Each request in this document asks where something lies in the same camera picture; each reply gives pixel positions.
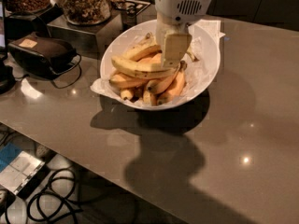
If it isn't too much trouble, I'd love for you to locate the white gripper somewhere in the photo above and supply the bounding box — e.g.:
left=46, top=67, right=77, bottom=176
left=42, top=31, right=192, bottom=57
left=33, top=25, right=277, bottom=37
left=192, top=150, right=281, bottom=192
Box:
left=155, top=0, right=212, bottom=67

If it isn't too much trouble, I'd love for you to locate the long yellow banana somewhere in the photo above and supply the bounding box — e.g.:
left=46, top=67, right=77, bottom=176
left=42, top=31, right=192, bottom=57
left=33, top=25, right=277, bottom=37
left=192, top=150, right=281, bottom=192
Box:
left=111, top=56, right=178, bottom=79

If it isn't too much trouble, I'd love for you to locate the top curved yellow banana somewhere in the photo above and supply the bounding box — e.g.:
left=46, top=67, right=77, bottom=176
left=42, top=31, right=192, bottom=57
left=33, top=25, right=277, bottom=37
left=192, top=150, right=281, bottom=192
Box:
left=122, top=33, right=198, bottom=62

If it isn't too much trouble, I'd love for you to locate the orange banana behind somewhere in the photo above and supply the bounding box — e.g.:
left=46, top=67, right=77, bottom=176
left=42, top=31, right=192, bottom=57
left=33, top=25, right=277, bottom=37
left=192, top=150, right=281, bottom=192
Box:
left=139, top=53, right=162, bottom=63

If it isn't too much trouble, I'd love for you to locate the white oval bowl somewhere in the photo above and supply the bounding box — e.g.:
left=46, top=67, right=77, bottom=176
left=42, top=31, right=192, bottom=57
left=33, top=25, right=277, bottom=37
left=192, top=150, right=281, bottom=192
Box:
left=99, top=18, right=221, bottom=111

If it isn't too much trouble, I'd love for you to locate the centre yellow banana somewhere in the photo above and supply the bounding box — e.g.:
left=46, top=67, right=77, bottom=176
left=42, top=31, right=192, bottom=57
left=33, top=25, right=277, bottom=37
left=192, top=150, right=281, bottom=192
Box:
left=146, top=71, right=178, bottom=94

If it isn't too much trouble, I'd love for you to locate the right orange-yellow banana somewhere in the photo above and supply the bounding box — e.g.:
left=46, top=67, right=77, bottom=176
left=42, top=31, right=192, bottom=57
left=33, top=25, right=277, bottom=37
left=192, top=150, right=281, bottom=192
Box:
left=157, top=62, right=187, bottom=105

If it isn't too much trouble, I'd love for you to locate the small banana bottom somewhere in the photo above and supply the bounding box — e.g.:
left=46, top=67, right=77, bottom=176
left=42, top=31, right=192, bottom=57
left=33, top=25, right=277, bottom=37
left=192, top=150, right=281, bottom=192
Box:
left=143, top=90, right=157, bottom=106

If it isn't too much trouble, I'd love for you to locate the small banana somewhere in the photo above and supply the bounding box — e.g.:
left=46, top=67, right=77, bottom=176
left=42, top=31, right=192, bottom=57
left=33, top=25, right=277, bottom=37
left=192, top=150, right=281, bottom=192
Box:
left=143, top=90, right=157, bottom=106
left=120, top=88, right=135, bottom=100

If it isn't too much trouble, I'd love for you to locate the left yellow banana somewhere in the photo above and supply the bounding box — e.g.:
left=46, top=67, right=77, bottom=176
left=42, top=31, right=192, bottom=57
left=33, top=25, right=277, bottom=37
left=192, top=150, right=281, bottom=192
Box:
left=109, top=73, right=148, bottom=89

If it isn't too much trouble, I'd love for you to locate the small banana lower left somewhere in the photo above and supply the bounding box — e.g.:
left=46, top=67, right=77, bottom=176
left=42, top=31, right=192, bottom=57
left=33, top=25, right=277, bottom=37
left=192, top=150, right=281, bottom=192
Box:
left=120, top=88, right=135, bottom=100

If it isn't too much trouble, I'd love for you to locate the white paper liner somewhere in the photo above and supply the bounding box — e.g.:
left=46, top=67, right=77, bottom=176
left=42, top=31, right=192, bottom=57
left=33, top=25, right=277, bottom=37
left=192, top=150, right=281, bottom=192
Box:
left=90, top=14, right=226, bottom=108

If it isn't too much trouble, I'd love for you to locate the metal stand block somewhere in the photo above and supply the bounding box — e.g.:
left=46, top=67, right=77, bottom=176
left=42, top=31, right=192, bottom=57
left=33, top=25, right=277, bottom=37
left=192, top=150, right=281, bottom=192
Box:
left=48, top=10, right=122, bottom=59

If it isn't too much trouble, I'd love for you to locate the glass jar of granola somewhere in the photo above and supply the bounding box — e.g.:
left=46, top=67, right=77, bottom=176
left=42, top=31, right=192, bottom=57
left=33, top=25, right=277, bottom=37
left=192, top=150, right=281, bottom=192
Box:
left=58, top=0, right=111, bottom=25

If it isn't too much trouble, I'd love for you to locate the dark stand left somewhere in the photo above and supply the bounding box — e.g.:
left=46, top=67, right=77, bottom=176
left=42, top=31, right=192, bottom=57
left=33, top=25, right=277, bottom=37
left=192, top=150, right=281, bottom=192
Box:
left=6, top=6, right=63, bottom=40

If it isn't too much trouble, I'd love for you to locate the white box on floor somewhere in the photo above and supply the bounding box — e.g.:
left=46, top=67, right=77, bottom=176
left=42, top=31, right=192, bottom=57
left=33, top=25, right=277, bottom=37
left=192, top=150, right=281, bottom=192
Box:
left=0, top=151, right=45, bottom=195

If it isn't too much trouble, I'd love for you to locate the blue object on floor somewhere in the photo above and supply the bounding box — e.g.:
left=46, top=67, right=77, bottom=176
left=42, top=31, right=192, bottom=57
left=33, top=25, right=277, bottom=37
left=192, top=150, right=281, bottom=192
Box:
left=0, top=143, right=21, bottom=172

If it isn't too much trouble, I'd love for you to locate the black headset cable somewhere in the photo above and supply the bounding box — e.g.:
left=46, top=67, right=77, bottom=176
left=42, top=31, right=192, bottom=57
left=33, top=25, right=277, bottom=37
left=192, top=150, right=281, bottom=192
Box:
left=12, top=53, right=83, bottom=90

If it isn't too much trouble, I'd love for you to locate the black coiled floor cable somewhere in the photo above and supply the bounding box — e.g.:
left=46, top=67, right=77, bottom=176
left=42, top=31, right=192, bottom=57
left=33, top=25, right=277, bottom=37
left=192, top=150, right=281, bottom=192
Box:
left=25, top=166, right=85, bottom=224

